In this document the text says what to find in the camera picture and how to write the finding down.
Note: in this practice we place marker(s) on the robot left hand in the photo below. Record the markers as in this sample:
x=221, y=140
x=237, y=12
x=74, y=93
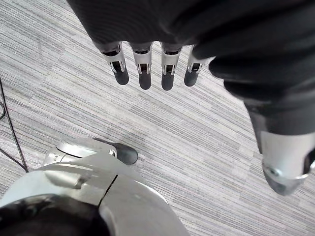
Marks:
x=221, y=27

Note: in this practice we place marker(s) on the silver robot leg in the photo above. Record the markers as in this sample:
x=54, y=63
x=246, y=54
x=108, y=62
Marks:
x=81, y=186

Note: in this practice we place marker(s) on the dark robot foot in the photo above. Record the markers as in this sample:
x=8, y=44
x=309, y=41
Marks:
x=126, y=152

